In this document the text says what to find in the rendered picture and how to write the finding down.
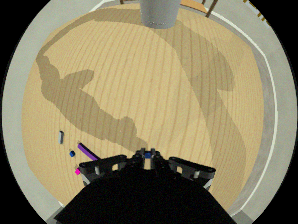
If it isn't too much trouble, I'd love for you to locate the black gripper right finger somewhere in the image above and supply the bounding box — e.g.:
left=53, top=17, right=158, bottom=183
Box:
left=150, top=148, right=216, bottom=191

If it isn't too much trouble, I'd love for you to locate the purple rod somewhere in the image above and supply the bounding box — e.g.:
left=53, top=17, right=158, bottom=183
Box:
left=78, top=143, right=101, bottom=160

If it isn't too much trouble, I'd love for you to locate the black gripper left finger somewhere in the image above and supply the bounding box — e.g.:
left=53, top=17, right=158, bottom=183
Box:
left=79, top=148, right=145, bottom=186

